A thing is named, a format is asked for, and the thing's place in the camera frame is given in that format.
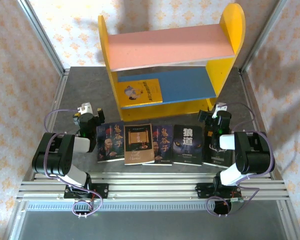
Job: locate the dark blue old-man cover book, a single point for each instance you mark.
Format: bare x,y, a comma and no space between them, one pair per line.
112,145
163,147

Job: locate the black wolf eyes book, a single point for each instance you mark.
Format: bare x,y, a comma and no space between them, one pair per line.
187,145

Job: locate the black antler cover book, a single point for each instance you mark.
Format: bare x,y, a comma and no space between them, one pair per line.
216,157

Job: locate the brown scroll cover book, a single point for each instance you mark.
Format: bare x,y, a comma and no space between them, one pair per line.
138,145

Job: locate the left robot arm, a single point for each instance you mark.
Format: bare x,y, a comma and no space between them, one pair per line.
52,155

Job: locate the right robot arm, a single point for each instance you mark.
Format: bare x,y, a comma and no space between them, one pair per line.
255,155

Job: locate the yellow cartoon cover book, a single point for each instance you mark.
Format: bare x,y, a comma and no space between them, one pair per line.
145,92

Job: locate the small green circuit board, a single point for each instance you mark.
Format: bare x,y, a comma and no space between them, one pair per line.
237,200

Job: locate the yellow pink blue bookshelf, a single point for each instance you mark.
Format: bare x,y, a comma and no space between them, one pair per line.
165,47

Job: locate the aluminium mounting rails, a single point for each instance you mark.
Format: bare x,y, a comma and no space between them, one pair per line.
152,187

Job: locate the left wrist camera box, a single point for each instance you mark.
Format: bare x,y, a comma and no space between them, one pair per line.
85,108

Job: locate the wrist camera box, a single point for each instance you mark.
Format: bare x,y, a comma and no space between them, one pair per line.
220,108
85,108

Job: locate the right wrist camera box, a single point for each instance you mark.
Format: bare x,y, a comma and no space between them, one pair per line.
220,108

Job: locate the aluminium table edge rail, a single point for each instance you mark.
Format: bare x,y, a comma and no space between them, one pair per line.
57,95
248,87

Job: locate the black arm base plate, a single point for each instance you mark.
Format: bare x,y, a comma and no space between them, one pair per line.
102,191
202,191

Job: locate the aluminium frame post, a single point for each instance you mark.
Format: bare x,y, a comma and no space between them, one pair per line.
262,37
44,37

